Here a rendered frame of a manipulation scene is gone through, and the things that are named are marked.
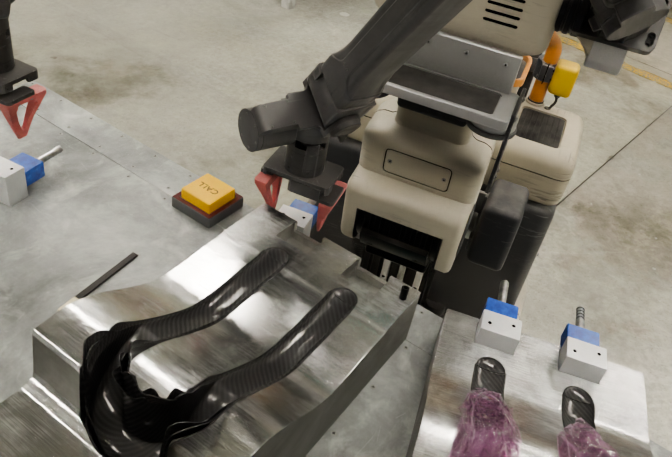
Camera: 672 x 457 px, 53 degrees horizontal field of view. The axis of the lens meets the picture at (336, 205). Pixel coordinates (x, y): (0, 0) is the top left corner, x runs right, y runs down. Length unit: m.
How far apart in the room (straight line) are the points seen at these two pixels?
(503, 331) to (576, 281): 1.61
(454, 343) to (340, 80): 0.36
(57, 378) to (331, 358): 0.29
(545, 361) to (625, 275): 1.72
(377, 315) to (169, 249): 0.35
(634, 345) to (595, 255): 0.42
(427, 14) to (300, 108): 0.27
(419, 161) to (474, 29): 0.25
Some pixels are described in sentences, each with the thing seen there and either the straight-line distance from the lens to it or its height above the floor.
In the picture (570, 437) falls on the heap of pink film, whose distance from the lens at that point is 0.79.
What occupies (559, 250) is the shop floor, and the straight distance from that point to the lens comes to 2.59.
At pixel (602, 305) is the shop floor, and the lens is 2.44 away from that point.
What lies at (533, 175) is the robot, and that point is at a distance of 1.44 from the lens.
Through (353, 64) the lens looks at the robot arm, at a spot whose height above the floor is 1.16.
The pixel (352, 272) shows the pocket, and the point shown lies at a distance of 0.91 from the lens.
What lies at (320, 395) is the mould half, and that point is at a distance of 0.75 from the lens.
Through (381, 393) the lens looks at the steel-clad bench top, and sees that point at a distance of 0.88.
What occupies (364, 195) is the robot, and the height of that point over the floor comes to 0.78.
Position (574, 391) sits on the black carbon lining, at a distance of 0.91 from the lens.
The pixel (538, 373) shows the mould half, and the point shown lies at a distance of 0.90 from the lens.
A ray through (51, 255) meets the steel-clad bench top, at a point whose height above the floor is 0.80.
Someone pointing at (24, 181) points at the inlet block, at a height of 0.83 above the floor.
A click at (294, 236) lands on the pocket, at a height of 0.87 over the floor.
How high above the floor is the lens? 1.49
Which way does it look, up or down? 37 degrees down
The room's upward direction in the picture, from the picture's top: 11 degrees clockwise
